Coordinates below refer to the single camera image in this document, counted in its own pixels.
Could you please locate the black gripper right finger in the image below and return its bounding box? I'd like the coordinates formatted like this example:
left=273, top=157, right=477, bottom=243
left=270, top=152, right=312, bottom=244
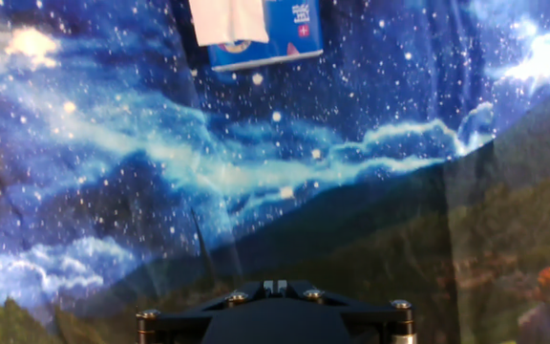
left=274, top=280, right=417, bottom=344

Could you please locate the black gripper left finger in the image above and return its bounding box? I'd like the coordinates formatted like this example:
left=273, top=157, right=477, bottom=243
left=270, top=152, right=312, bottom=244
left=135, top=280, right=276, bottom=344

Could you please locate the white paper napkin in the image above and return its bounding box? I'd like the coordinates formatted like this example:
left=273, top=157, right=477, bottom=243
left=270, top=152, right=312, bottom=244
left=188, top=0, right=270, bottom=48

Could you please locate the galaxy print tablecloth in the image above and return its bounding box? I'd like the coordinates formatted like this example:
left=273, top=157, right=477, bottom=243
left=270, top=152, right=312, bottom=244
left=0, top=0, right=550, bottom=344

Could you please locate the blue tissue pack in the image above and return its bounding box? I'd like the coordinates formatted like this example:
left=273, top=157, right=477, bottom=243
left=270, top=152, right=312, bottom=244
left=206, top=0, right=325, bottom=73

